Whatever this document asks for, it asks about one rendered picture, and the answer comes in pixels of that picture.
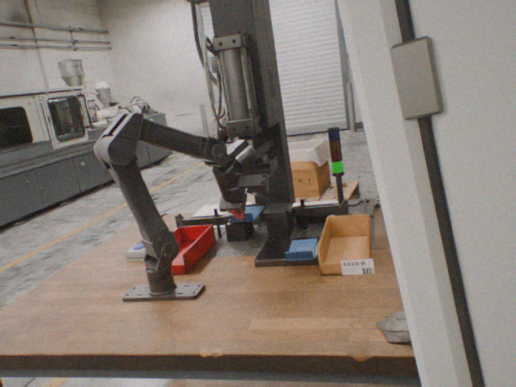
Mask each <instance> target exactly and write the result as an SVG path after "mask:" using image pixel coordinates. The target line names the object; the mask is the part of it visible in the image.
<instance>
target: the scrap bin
mask: <svg viewBox="0 0 516 387"><path fill-rule="evenodd" d="M174 235H175V237H176V238H177V242H178V243H179V246H180V250H179V253H178V255H177V257H176V258H175V259H174V260H173V263H172V271H173V275H174V276H180V275H188V274H189V272H190V271H191V270H192V269H193V268H194V267H195V266H196V265H197V263H198V262H199V260H200V259H201V258H202V257H203V256H205V254H206V253H207V252H208V251H209V250H210V248H211V247H212V246H213V245H214V244H215V242H216V241H217V240H216V236H215V231H214V227H213V225H202V226H190V227H178V228H177V229H176V230H175V231H174Z"/></svg>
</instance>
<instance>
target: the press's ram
mask: <svg viewBox="0 0 516 387"><path fill-rule="evenodd" d="M238 139H239V140H247V142H248V144H249V145H250V146H251V147H252V148H253V149H254V150H255V151H256V155H257V159H256V160H255V161H254V162H253V163H252V164H251V165H250V166H248V168H247V169H245V171H243V172H242V175H243V176H246V175H256V174H267V177H268V178H271V177H272V175H273V172H274V171H275V170H276V169H277V168H278V163H277V156H272V157H267V154H265V152H266V151H268V150H269V149H270V148H271V147H272V146H273V145H274V138H273V137H269V138H262V139H255V140H253V138H252V136H245V137H238Z"/></svg>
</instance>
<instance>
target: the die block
mask: <svg viewBox="0 0 516 387"><path fill-rule="evenodd" d="M228 221H229V220H224V225H225V230H226V235H227V242H237V241H247V240H248V238H249V237H250V235H251V234H252V232H253V231H254V228H253V225H252V222H241V223H238V224H237V225H236V226H234V227H233V228H232V229H230V228H229V227H228V226H227V224H228ZM263 222H266V225H267V231H268V236H269V240H272V239H286V238H289V237H290V235H291V233H292V231H293V229H294V225H293V213H292V207H290V208H289V210H288V212H287V214H286V215H279V216H268V217H263Z"/></svg>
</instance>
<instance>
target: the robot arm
mask: <svg viewBox="0 0 516 387"><path fill-rule="evenodd" d="M138 142H141V143H145V144H149V145H153V146H157V147H162V148H165V149H168V150H171V151H176V152H179V153H182V154H186V155H189V156H191V157H192V158H196V160H201V161H203V162H204V163H205V165H206V166H210V167H213V169H212V171H213V175H214V177H215V179H216V182H217V185H218V187H219V189H220V192H221V195H222V196H221V199H220V205H219V209H220V212H226V211H227V212H229V213H231V214H233V215H234V216H235V217H236V218H237V219H238V220H243V216H244V212H245V208H246V200H247V194H246V193H249V194H252V195H254V196H256V197H260V198H264V197H266V196H267V194H268V193H269V190H270V187H269V180H268V177H267V174H256V175H246V176H243V175H242V172H243V171H245V169H247V168H248V166H250V165H251V164H252V163H253V162H254V161H255V160H256V159H257V155H256V151H255V150H254V149H253V148H252V147H251V146H250V145H249V144H248V142H247V140H236V141H235V142H234V143H233V144H231V145H230V146H229V147H227V146H226V144H225V143H224V142H223V141H222V140H219V139H216V138H213V137H207V136H203V135H200V134H195V133H190V132H188V131H183V130H181V129H178V128H175V127H171V126H167V125H165V124H161V123H157V122H154V121H152V120H149V119H146V118H144V114H142V113H139V112H134V113H125V114H119V115H118V116H117V117H116V118H115V119H114V120H113V123H112V124H111V125H110V127H109V128H108V129H107V130H106V131H105V132H104V133H103V135H102V136H101V137H100V139H99V140H98V141H97V143H96V144H95V147H94V151H95V154H96V156H97V158H98V159H99V160H100V161H101V163H102V165H103V167H104V169H105V170H108V171H109V173H110V175H111V177H112V178H113V180H114V181H115V183H116V184H117V185H118V186H119V188H120V190H121V192H122V194H123V196H124V199H125V200H126V202H127V205H128V206H129V208H130V210H131V213H132V215H133V217H134V219H135V221H136V223H137V225H138V228H139V232H140V234H141V236H142V238H141V239H140V240H141V242H142V244H143V246H144V249H145V250H146V253H145V256H144V264H145V265H147V266H148V267H145V270H146V274H147V281H148V285H138V286H133V287H132V288H131V289H130V290H129V291H128V292H126V293H125V294H124V295H123V296H122V301H123V302H150V301H181V300H182V299H196V298H197V297H198V296H199V295H200V294H201V292H202V291H203V289H204V284H203V283H182V284H176V283H175V282H174V275H173V271H172V263H173V260H174V259H175V258H176V257H177V255H178V253H179V250H180V246H179V243H178V242H177V238H176V237H175V235H174V232H173V231H172V230H169V228H168V226H167V225H166V223H165V221H164V220H163V218H162V217H161V215H160V212H159V210H158V209H157V206H156V203H155V202H154V200H153V199H152V197H151V195H150V193H149V191H148V189H147V186H146V184H145V182H144V179H143V177H142V176H141V171H140V168H139V166H138V164H137V159H138V156H137V154H136V150H137V144H138ZM235 171H236V172H238V174H236V172H235ZM246 188H247V189H246ZM245 191H246V193H245ZM238 213H240V215H239V214H238Z"/></svg>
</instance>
